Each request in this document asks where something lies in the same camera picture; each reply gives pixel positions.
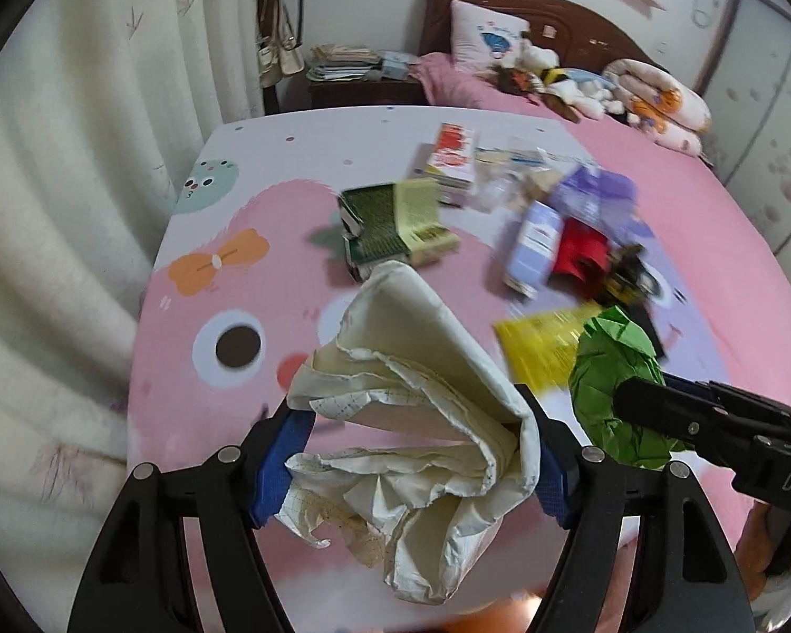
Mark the clear plastic wrapper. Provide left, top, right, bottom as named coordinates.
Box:
left=475, top=138, right=568, bottom=212

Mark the stack of books and papers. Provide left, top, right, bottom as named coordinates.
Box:
left=306, top=45, right=419, bottom=83

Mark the dark wooden headboard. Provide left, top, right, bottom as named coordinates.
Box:
left=423, top=0, right=670, bottom=73

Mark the white paper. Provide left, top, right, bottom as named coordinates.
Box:
left=283, top=260, right=545, bottom=604

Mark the cream curtain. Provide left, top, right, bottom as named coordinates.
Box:
left=0, top=0, right=265, bottom=633

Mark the white pillow with blue print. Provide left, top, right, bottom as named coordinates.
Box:
left=448, top=0, right=532, bottom=73

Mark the green cardboard box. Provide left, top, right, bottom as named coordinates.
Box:
left=338, top=178, right=462, bottom=284

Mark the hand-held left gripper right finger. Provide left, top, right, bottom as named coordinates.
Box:
left=514, top=384, right=757, bottom=633

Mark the black and yellow packet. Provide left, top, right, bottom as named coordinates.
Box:
left=600, top=244, right=663, bottom=308

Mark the white and brown plush dog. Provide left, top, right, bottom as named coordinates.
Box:
left=510, top=32, right=561, bottom=75

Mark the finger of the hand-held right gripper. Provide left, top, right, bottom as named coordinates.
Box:
left=614, top=376, right=767, bottom=471
left=662, top=373, right=791, bottom=437

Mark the red and white box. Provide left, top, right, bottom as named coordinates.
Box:
left=405, top=122, right=479, bottom=207

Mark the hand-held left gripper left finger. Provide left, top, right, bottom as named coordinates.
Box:
left=66, top=402, right=317, bottom=633

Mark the white plush toy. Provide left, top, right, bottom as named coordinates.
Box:
left=567, top=72, right=629, bottom=121

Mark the lavender box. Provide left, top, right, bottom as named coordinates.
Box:
left=504, top=201, right=564, bottom=298

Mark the rolled printed blanket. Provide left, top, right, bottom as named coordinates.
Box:
left=603, top=58, right=713, bottom=158

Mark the green paper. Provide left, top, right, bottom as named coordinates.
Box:
left=567, top=306, right=690, bottom=472

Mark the red packet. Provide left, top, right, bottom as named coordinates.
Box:
left=550, top=217, right=611, bottom=298

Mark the white wardrobe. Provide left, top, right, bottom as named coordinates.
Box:
left=699, top=0, right=791, bottom=258

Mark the yellow and black plush toy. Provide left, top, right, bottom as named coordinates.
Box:
left=539, top=66, right=582, bottom=92

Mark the dark wooden nightstand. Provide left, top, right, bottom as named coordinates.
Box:
left=306, top=72, right=429, bottom=110

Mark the pink bed sheet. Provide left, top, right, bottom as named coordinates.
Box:
left=412, top=53, right=718, bottom=169

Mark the purple wrapper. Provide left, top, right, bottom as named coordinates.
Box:
left=547, top=165, right=653, bottom=245

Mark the cream handbag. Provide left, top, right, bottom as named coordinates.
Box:
left=257, top=0, right=304, bottom=76

